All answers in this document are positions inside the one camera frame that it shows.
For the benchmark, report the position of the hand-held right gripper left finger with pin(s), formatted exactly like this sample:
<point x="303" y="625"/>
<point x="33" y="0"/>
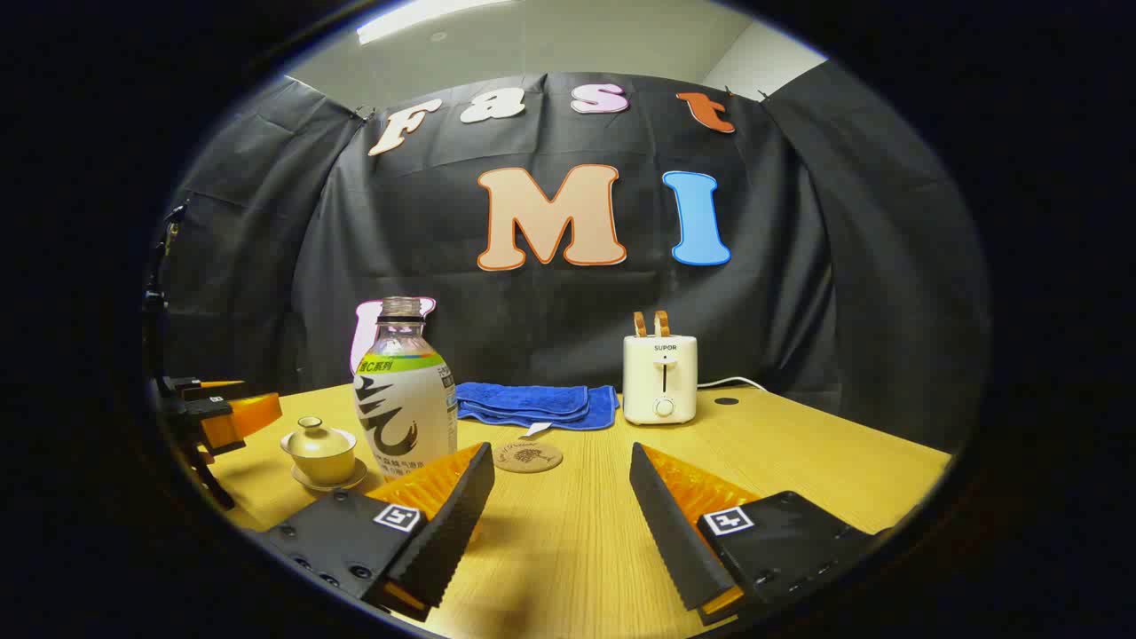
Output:
<point x="448" y="524"/>

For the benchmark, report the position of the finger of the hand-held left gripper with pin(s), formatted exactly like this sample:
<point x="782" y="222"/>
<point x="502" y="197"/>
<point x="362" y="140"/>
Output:
<point x="235" y="419"/>
<point x="200" y="389"/>

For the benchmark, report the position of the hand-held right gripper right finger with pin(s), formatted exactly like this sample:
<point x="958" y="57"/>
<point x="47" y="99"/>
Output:
<point x="674" y="532"/>

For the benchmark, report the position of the round wooden coaster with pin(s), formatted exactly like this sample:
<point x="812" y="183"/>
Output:
<point x="528" y="457"/>

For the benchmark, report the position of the clear water bottle white label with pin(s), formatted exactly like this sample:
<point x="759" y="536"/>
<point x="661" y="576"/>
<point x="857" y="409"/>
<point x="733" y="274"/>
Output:
<point x="404" y="408"/>

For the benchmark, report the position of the cream ceramic saucer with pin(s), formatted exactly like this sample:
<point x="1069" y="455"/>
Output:
<point x="351" y="482"/>

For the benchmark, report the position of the folded blue towel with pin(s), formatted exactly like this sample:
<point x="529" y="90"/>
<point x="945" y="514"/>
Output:
<point x="532" y="401"/>

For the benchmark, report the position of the white toaster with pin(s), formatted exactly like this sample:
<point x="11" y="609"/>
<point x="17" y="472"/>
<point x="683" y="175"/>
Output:
<point x="658" y="382"/>

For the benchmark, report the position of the brown toast slice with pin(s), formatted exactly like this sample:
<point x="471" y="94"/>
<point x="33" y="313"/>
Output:
<point x="662" y="324"/>
<point x="640" y="325"/>

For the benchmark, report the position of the black backdrop cloth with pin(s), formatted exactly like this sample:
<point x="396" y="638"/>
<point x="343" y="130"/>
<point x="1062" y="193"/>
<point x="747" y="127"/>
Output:
<point x="550" y="311"/>

